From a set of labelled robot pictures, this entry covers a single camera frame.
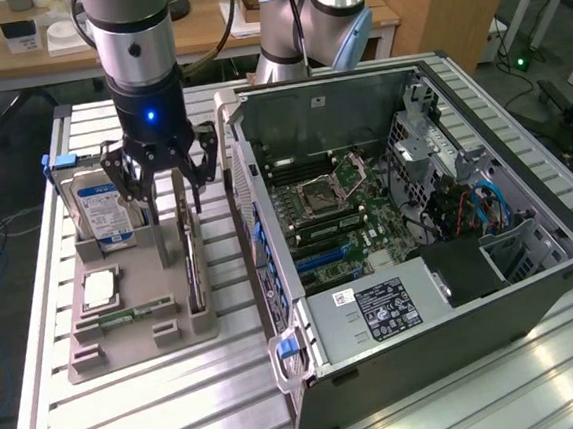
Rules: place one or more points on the long wooden desk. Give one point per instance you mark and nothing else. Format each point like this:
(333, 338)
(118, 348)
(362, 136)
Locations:
(191, 37)

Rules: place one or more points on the blue expansion slot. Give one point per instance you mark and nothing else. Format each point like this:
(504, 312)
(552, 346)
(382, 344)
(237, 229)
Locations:
(321, 262)

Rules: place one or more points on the grey parts rack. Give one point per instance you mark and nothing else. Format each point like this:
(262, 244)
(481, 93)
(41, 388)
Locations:
(137, 288)

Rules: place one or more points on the metal drive cage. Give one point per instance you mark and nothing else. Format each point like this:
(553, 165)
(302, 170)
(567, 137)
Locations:
(410, 133)

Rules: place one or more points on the blue plastic case latch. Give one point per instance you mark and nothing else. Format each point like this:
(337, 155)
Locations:
(286, 349)

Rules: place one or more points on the white paper stack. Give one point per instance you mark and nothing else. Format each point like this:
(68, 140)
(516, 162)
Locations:
(242, 25)

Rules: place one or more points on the black open PC case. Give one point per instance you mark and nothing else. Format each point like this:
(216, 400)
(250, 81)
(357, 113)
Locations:
(430, 362)

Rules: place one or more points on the silver CPU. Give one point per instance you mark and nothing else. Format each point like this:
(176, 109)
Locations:
(97, 289)

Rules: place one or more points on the wooden cabinet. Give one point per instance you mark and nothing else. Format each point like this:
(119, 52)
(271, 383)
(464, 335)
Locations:
(449, 9)

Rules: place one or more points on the white flat box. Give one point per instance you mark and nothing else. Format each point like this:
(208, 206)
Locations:
(68, 48)

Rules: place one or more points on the silver chipset heat sink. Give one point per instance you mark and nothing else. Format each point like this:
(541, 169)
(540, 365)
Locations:
(383, 260)

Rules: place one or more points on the hard disk with blue label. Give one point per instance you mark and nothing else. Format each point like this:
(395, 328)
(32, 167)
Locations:
(98, 216)

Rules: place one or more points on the power strip with green light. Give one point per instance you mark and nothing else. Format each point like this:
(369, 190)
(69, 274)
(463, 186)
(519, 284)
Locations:
(520, 61)

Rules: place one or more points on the black RAM stick with label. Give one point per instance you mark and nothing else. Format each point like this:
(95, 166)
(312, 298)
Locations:
(328, 228)

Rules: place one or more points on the grey cup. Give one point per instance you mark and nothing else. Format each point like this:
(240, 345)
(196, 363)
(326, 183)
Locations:
(19, 3)

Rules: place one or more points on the CPU socket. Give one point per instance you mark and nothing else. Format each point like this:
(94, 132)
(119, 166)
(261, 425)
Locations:
(322, 193)

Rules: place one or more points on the green RAM stick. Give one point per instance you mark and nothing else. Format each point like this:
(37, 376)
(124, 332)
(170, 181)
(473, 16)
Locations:
(125, 316)

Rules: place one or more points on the green motherboard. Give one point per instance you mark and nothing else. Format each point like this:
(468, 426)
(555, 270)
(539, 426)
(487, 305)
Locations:
(383, 226)

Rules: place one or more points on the silver socket cover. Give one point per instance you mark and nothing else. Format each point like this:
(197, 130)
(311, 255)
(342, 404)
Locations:
(353, 157)

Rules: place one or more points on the black round lamp base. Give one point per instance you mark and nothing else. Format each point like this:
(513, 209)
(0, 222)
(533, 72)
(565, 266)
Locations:
(179, 5)

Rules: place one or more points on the grey power supply unit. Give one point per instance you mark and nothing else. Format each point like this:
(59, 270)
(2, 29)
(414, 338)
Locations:
(347, 329)

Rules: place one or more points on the grey disk bay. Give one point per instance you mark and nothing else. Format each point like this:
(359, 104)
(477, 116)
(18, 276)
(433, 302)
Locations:
(521, 254)

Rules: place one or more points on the white box with black top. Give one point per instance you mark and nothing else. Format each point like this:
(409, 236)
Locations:
(20, 42)

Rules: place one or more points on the low-profile graphics card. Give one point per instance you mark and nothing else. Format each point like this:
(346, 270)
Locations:
(192, 268)

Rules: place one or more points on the black expansion slot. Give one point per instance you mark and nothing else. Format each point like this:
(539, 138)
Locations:
(320, 251)

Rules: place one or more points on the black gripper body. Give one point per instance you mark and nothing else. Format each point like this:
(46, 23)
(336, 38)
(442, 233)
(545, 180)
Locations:
(152, 111)

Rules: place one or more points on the black office chair base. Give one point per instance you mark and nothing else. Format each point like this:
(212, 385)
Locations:
(565, 100)
(21, 104)

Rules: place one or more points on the white desk frame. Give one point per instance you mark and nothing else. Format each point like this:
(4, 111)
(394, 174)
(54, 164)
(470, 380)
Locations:
(554, 0)

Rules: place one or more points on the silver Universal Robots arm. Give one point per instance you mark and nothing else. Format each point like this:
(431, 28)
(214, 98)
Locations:
(123, 8)

